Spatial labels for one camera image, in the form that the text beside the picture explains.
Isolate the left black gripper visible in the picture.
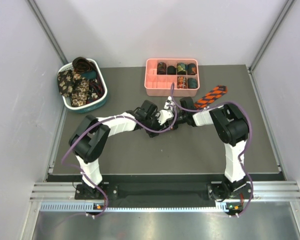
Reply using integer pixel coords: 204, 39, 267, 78
144, 111, 166, 137

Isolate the orange navy striped tie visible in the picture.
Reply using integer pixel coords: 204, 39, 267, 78
194, 85, 228, 110

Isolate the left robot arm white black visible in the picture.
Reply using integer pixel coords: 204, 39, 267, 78
69, 96, 177, 199

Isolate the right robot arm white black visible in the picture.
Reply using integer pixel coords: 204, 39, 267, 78
174, 97, 250, 202

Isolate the dark green rolled tie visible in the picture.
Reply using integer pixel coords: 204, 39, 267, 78
187, 77, 198, 89

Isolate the red orange patterned rolled tie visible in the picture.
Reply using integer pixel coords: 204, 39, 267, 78
177, 75, 188, 89

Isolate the black rolled tie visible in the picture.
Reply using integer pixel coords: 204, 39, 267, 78
166, 65, 177, 75

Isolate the pink compartment organizer box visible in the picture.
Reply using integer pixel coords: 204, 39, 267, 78
144, 58, 200, 97

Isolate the green yellow leaf rolled tie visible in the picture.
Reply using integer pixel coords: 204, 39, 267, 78
176, 62, 187, 75

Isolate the teal orange leaf rolled tie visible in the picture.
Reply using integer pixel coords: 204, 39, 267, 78
187, 63, 197, 76

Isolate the dark red floral rolled tie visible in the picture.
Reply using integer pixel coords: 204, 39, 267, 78
157, 61, 167, 75

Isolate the dark red striped tie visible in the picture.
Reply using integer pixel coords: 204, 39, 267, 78
86, 78, 105, 104

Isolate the teal white laundry basket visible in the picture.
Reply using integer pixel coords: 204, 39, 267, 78
57, 58, 108, 113

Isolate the dark teal tie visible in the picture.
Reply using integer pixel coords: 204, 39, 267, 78
80, 70, 98, 81

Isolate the brown floral tie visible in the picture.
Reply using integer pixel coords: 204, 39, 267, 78
57, 70, 90, 107

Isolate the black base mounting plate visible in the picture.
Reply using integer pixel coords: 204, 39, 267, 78
74, 174, 251, 208

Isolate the dark brown rolled tie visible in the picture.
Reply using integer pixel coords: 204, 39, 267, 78
72, 57, 97, 74

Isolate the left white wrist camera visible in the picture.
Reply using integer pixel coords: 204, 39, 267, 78
155, 109, 174, 126

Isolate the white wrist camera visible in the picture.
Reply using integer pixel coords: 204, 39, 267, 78
155, 109, 174, 126
163, 96, 175, 110

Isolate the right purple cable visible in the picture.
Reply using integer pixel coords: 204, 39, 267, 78
169, 83, 254, 217

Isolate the purple cable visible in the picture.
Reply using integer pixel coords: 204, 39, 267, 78
60, 97, 178, 217
169, 83, 254, 217

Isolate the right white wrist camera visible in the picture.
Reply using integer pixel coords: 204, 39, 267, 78
163, 96, 175, 110

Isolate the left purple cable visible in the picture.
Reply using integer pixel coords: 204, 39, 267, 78
60, 97, 178, 217

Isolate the grey slotted cable duct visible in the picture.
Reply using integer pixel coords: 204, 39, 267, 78
40, 202, 240, 213

